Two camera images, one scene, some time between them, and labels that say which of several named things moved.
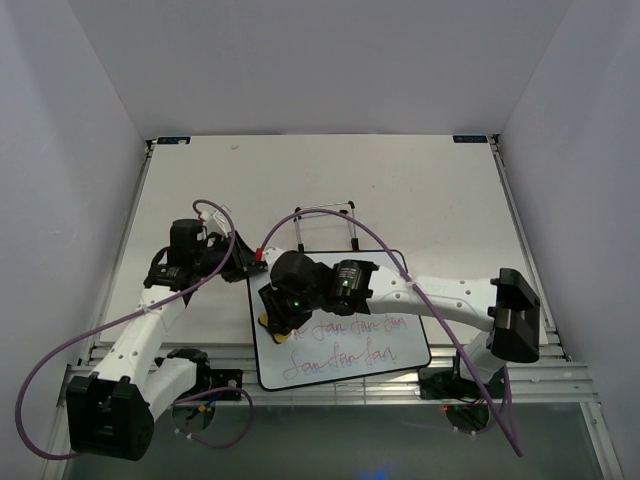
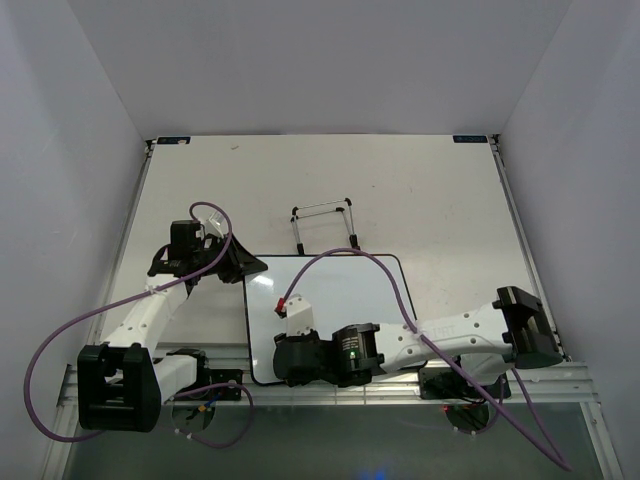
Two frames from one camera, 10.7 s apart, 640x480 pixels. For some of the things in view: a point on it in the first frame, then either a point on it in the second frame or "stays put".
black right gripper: [280, 321] → [311, 336]
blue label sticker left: [173, 139] stays put
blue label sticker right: [470, 139] stays put
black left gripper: [243, 261] stays put
